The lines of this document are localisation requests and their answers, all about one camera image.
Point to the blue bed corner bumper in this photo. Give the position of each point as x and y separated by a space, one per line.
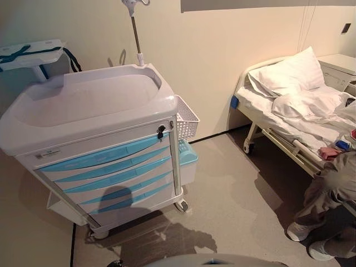
234 101

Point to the metal IV pole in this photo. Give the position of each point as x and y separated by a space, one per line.
137 36

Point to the white side shelf tray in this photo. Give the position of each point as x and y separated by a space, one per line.
62 207

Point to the white hospital bed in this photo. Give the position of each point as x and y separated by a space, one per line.
292 116

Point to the large bottom cart drawer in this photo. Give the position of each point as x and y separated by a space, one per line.
133 205

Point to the white bedside cabinet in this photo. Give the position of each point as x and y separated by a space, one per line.
338 69

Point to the white pillow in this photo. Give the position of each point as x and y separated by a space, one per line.
289 73

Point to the grey robot torso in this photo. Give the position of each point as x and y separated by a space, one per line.
192 261

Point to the blue cart drawer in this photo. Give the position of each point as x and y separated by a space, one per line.
111 151
125 179
130 192
116 167

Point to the grey wall panel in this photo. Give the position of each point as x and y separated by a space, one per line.
239 4

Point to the white shoe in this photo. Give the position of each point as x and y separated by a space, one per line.
299 231
322 250

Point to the red cloth item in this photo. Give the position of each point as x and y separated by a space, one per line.
329 153

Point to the black keys in lock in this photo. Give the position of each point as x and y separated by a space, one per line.
160 133

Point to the blue lidded waste bin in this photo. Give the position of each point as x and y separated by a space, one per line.
187 160

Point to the dark wall switch plate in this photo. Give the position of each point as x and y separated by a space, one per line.
346 28

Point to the top blue cart drawer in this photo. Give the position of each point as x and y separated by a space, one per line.
111 151

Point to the white crumpled blanket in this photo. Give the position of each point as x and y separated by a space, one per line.
308 107

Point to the seated person in beige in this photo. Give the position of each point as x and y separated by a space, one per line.
331 178

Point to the white medical cart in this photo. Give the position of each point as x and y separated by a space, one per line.
91 111

